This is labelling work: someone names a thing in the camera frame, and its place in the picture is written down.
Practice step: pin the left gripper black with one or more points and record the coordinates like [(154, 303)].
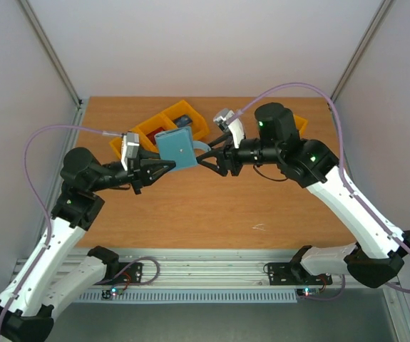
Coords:
[(141, 168)]

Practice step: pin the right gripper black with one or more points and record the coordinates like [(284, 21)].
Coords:
[(230, 161)]

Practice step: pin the teal leather card holder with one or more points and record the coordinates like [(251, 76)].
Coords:
[(178, 145)]

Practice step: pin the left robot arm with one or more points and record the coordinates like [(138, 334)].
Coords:
[(31, 303)]

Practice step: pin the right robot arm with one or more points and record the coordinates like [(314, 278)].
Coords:
[(375, 258)]

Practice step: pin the red credit card in bin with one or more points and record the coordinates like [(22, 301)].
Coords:
[(151, 137)]

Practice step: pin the blue credit card in bin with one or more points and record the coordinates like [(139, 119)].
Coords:
[(182, 121)]

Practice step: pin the yellow three-compartment bin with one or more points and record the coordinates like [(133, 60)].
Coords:
[(163, 121)]

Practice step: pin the small yellow bin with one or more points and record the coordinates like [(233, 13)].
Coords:
[(301, 124)]

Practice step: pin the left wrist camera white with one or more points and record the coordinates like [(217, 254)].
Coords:
[(129, 148)]

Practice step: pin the aluminium rail frame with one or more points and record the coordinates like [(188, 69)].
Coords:
[(210, 268)]

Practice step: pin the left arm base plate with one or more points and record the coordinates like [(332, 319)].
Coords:
[(131, 275)]

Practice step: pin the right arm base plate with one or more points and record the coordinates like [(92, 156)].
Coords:
[(281, 274)]

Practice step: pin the grey slotted cable duct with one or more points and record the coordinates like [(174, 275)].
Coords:
[(190, 296)]

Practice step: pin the left aluminium corner post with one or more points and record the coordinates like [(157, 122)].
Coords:
[(48, 48)]

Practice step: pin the aluminium corner post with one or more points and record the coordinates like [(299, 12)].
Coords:
[(370, 32), (48, 48)]

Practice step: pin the right aluminium corner post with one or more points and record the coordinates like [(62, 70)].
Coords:
[(370, 32)]

